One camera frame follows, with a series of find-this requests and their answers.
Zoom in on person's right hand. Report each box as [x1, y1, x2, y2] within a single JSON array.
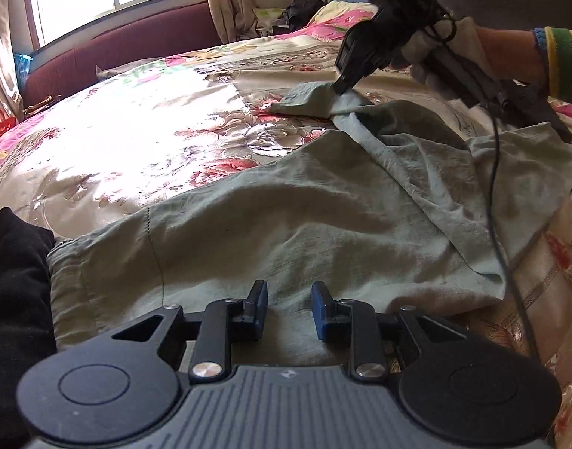
[[390, 16, 491, 100]]

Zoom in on maroon headboard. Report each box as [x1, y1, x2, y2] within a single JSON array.
[[21, 2, 222, 109]]

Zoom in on floral satin bedspread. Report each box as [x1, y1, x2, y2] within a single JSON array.
[[0, 0, 572, 449]]

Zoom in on black knit garment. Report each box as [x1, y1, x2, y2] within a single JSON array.
[[0, 208, 59, 449]]

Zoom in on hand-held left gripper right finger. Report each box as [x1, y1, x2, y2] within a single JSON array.
[[311, 281, 470, 381]]

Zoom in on red bag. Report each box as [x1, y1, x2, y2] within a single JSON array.
[[0, 109, 18, 151]]

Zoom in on black bag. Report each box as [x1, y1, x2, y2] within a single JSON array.
[[285, 0, 332, 31]]

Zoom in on person's right forearm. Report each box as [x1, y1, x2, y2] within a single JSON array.
[[473, 24, 572, 104]]

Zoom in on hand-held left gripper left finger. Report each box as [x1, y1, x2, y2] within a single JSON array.
[[112, 280, 269, 382]]

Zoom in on grey-green pants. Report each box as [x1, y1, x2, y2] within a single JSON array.
[[47, 82, 572, 366]]

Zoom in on pink floral quilt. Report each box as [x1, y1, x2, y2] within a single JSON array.
[[254, 0, 386, 50]]

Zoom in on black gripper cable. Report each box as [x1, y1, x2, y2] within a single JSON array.
[[488, 103, 542, 364]]

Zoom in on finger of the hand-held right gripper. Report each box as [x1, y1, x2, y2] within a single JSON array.
[[332, 6, 414, 95]]

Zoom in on beige curtain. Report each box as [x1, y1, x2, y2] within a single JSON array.
[[0, 0, 26, 123], [199, 0, 259, 44]]

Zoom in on blue bag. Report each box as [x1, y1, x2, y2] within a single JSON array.
[[12, 53, 33, 91]]

